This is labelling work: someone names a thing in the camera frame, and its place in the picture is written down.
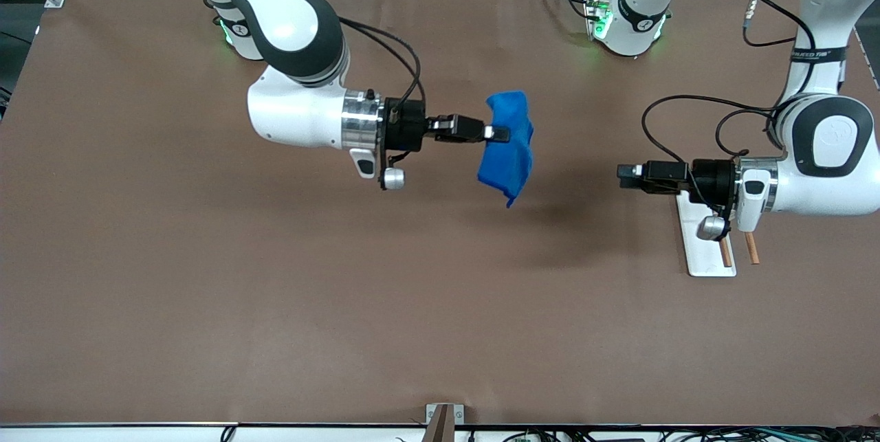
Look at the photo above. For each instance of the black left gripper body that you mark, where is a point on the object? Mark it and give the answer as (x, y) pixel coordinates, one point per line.
(713, 180)

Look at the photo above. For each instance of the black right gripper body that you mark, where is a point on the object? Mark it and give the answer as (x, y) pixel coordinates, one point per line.
(405, 125)

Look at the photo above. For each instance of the blue microfibre towel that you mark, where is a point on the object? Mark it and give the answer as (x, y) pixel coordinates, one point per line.
(509, 146)

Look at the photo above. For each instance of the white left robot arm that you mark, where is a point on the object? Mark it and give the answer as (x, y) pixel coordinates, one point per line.
(825, 146)

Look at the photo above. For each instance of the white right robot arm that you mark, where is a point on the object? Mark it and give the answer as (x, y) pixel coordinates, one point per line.
(289, 16)

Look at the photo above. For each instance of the white towel rack base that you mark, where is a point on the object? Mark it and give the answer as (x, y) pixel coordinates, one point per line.
(701, 253)

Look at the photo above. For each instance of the wooden rack rod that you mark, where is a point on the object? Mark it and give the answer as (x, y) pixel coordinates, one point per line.
(726, 255)
(752, 249)

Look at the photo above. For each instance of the brown table cover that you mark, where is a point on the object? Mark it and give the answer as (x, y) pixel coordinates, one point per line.
(440, 304)

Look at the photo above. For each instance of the white table edge strip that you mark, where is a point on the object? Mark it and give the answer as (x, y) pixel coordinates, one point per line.
(103, 433)

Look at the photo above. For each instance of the silver left base connector bracket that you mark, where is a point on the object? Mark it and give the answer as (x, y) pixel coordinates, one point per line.
(598, 16)

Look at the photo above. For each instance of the grey metal bracket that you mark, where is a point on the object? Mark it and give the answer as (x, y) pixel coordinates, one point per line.
(459, 414)

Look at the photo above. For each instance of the brown camera post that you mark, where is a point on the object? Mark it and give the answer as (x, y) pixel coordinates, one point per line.
(440, 428)

